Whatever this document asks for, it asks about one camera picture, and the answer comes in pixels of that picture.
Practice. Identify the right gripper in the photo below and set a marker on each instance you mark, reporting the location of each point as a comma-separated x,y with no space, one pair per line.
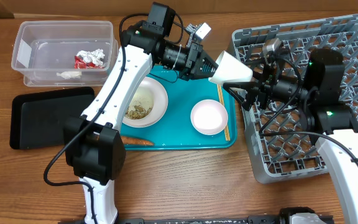
262,84

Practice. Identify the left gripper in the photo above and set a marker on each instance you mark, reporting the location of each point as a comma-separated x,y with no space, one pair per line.
188,71

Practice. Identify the white cup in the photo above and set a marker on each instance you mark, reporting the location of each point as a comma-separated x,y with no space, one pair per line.
230,69

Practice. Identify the wooden chopstick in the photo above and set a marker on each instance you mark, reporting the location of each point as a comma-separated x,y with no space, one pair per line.
225,115

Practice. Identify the white tissue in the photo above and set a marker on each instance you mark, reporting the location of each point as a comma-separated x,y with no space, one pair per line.
69,75

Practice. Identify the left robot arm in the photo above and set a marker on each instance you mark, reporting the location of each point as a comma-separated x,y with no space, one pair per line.
93,144

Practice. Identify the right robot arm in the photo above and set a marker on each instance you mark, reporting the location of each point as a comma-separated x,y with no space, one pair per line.
331,125

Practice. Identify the white plate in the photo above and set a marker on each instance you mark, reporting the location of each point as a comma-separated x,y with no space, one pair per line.
148,105

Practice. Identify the grey dish rack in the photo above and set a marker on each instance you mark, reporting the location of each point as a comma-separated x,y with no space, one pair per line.
276,148

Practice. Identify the teal serving tray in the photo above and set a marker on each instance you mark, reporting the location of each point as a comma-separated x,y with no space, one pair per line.
174,130

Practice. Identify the food scraps and rice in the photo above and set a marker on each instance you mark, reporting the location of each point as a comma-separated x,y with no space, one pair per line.
138,107

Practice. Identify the orange carrot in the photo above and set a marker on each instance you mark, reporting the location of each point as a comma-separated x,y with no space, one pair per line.
136,141

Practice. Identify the clear plastic bin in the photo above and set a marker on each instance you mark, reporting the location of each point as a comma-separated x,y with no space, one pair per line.
44,48

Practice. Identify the black tray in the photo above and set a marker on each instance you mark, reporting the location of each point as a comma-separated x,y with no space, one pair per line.
37,119

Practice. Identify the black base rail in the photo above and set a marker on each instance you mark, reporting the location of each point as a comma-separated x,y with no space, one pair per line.
281,218

